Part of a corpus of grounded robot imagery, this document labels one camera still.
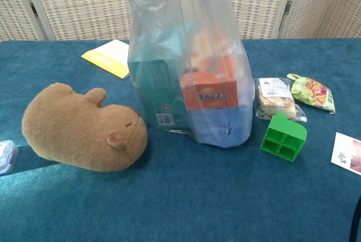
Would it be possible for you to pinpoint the white postcard with red picture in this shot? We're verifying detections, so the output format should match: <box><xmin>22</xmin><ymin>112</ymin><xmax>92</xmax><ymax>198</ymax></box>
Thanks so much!
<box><xmin>330</xmin><ymin>131</ymin><xmax>361</xmax><ymax>177</ymax></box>

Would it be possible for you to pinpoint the clear snack pack with label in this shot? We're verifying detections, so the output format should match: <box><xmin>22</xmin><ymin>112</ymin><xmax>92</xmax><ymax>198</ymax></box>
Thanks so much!
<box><xmin>254</xmin><ymin>77</ymin><xmax>308</xmax><ymax>123</ymax></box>

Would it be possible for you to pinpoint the green snack packet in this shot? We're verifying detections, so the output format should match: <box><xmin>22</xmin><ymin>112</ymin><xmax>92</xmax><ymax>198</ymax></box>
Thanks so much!
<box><xmin>287</xmin><ymin>73</ymin><xmax>336</xmax><ymax>115</ymax></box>

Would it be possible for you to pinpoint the blue box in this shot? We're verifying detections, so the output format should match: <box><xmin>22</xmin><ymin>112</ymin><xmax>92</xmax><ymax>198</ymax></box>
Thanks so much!
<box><xmin>186</xmin><ymin>104</ymin><xmax>253</xmax><ymax>147</ymax></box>

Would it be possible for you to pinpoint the woven folding screen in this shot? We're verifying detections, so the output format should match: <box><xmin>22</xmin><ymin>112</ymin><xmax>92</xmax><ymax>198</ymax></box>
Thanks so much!
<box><xmin>0</xmin><ymin>0</ymin><xmax>361</xmax><ymax>42</ymax></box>

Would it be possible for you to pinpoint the green plastic printed part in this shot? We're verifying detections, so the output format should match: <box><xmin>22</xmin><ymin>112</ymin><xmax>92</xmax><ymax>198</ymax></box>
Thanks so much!
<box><xmin>259</xmin><ymin>113</ymin><xmax>307</xmax><ymax>164</ymax></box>

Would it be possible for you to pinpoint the brown capybara plush toy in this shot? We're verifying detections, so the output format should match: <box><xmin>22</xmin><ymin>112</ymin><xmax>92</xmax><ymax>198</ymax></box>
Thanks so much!
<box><xmin>21</xmin><ymin>82</ymin><xmax>148</xmax><ymax>173</ymax></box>

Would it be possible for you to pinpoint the small white plastic case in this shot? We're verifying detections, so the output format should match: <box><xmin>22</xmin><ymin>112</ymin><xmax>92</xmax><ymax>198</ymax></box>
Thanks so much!
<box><xmin>0</xmin><ymin>139</ymin><xmax>19</xmax><ymax>175</ymax></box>

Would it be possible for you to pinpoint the blue tablecloth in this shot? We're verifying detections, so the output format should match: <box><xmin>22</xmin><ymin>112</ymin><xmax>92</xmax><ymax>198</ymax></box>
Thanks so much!
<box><xmin>0</xmin><ymin>38</ymin><xmax>361</xmax><ymax>242</ymax></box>

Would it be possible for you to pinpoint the orange cardboard box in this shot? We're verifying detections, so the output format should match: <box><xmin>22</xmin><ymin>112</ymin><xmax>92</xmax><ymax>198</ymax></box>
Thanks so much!
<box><xmin>180</xmin><ymin>29</ymin><xmax>240</xmax><ymax>111</ymax></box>

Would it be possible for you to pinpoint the teal cardboard box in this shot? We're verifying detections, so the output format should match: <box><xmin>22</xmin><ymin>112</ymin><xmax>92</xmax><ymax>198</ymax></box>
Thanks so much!
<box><xmin>128</xmin><ymin>21</ymin><xmax>195</xmax><ymax>130</ymax></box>

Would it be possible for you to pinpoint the black cable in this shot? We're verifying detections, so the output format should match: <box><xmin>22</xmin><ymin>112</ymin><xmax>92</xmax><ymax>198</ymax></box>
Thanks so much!
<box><xmin>349</xmin><ymin>196</ymin><xmax>361</xmax><ymax>242</ymax></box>

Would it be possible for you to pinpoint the yellow and white booklet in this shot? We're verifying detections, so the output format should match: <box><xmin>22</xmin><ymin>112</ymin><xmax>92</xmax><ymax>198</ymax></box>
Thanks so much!
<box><xmin>81</xmin><ymin>39</ymin><xmax>130</xmax><ymax>80</ymax></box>

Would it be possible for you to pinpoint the clear plastic bag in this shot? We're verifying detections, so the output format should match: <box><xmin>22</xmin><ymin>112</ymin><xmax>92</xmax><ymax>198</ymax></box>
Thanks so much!
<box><xmin>125</xmin><ymin>0</ymin><xmax>254</xmax><ymax>149</ymax></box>

